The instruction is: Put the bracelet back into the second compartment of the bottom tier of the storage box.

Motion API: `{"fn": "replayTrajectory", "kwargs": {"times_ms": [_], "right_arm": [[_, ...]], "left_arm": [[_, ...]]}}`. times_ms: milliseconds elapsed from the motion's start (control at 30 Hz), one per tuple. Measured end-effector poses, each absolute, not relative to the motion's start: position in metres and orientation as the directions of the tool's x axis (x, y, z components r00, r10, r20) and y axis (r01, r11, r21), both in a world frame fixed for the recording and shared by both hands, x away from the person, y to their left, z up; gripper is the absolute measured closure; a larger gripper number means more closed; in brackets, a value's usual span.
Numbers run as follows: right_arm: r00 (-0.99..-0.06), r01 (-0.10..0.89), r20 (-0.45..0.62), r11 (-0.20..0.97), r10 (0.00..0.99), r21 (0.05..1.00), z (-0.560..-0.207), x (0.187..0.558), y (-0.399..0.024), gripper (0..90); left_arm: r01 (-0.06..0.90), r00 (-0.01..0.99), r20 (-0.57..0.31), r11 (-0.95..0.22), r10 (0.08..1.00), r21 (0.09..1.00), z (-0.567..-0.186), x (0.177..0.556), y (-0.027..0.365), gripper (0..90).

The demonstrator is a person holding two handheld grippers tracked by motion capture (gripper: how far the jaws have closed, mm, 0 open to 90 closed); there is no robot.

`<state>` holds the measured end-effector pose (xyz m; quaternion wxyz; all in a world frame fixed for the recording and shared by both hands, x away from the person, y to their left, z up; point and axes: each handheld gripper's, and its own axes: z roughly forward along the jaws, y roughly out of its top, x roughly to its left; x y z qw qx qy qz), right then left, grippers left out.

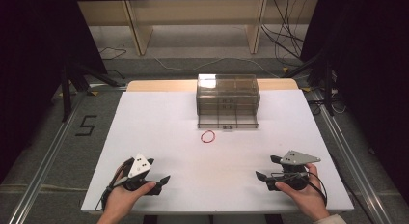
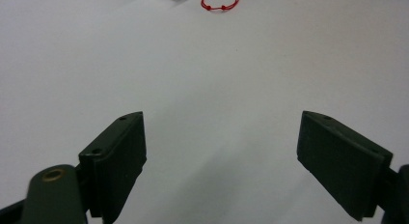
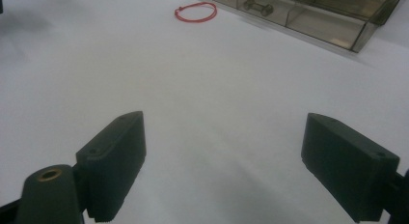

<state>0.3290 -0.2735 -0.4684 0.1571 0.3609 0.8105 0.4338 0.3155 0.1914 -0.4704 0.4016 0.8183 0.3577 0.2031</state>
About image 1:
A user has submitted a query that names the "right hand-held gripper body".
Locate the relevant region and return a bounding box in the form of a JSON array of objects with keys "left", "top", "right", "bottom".
[{"left": 266, "top": 150, "right": 322, "bottom": 191}]

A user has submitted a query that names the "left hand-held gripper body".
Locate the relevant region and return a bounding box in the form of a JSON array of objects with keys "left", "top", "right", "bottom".
[{"left": 123, "top": 153, "right": 162, "bottom": 196}]

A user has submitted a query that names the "red rubber band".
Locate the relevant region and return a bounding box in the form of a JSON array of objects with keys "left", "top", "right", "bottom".
[{"left": 200, "top": 129, "right": 216, "bottom": 144}]

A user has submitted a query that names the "clear plastic drawer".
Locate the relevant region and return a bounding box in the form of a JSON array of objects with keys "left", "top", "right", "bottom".
[{"left": 197, "top": 107, "right": 259, "bottom": 130}]

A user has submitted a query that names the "clear plastic drawer cabinet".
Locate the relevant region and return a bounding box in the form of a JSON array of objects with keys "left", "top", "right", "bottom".
[{"left": 195, "top": 73, "right": 261, "bottom": 117}]

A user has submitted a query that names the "person's left hand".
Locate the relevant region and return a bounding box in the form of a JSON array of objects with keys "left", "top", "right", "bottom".
[{"left": 102, "top": 159, "right": 157, "bottom": 216}]

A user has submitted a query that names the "person's right hand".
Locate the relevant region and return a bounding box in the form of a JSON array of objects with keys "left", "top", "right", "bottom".
[{"left": 274, "top": 162, "right": 330, "bottom": 223}]

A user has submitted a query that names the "black metal stand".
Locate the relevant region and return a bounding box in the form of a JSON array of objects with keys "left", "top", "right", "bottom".
[
  {"left": 283, "top": 48, "right": 336, "bottom": 117},
  {"left": 60, "top": 63, "right": 127, "bottom": 123}
]

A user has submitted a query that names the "black curtain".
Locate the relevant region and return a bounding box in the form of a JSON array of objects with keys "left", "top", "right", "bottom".
[
  {"left": 0, "top": 0, "right": 109, "bottom": 183},
  {"left": 300, "top": 0, "right": 409, "bottom": 196}
]

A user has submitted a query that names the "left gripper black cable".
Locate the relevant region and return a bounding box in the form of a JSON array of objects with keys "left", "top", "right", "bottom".
[{"left": 95, "top": 157, "right": 134, "bottom": 212}]

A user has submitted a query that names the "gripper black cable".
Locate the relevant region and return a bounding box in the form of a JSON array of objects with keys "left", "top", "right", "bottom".
[
  {"left": 95, "top": 157, "right": 134, "bottom": 212},
  {"left": 271, "top": 171, "right": 329, "bottom": 208}
]

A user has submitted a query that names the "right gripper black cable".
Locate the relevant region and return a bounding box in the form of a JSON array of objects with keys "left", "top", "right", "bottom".
[{"left": 271, "top": 171, "right": 329, "bottom": 208}]

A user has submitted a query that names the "aluminium floor rail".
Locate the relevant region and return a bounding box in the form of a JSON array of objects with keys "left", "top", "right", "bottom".
[
  {"left": 312, "top": 88, "right": 395, "bottom": 224},
  {"left": 7, "top": 91, "right": 86, "bottom": 224}
]

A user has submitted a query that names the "white floor cable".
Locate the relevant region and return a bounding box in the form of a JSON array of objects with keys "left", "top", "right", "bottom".
[{"left": 153, "top": 56, "right": 282, "bottom": 79}]

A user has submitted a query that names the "thin black floor cable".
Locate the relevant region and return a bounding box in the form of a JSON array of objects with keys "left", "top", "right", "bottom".
[{"left": 98, "top": 45, "right": 127, "bottom": 62}]

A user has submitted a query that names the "bundle of black cables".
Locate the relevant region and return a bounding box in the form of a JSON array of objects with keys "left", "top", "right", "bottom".
[{"left": 260, "top": 0, "right": 306, "bottom": 60}]

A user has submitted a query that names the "light wooden desk frame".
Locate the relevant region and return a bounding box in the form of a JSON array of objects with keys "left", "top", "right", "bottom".
[{"left": 76, "top": 0, "right": 320, "bottom": 57}]

